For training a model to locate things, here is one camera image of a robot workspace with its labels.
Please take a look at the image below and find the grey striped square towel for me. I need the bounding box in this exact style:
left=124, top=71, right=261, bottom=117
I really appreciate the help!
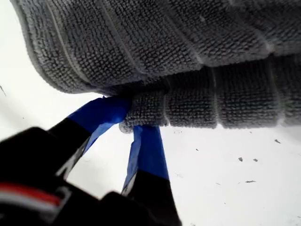
left=9, top=0, right=301, bottom=135

